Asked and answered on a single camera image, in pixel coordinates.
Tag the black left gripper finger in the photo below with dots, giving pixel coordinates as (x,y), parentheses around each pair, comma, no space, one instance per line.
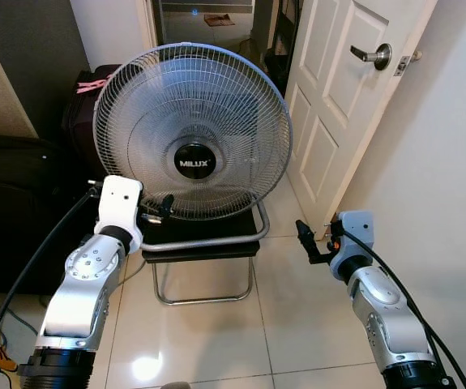
(168,204)

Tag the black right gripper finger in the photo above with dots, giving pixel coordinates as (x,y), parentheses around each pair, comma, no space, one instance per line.
(305,233)

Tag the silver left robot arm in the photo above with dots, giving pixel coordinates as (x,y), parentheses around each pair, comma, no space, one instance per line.
(87,284)

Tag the white Milux table fan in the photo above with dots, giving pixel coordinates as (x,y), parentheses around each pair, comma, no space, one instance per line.
(192,105)

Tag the dark suitcase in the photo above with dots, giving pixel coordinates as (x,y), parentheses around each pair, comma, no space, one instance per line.
(79,121)

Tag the white panelled door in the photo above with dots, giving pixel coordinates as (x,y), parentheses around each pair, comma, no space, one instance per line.
(338,113)

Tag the large black bag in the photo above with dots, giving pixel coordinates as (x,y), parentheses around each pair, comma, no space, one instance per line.
(14,211)

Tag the pink ribbon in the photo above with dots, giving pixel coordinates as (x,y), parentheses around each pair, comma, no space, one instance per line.
(93,82)

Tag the small brown floor mat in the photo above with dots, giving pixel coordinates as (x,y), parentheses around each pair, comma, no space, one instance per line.
(218,19)

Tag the metal door latch plate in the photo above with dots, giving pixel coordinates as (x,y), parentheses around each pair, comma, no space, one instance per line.
(403,65)

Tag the dark appliance with blue light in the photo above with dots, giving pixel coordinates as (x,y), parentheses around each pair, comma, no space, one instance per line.
(208,6)

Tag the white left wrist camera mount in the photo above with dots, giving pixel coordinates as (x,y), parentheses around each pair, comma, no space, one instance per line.
(119,207)

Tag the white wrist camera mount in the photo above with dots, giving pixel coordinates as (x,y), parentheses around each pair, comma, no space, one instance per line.
(119,207)
(356,235)

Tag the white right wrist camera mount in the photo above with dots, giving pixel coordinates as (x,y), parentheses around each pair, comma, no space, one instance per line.
(356,235)

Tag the black chrome frame chair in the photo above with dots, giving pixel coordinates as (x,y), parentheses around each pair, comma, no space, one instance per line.
(208,245)

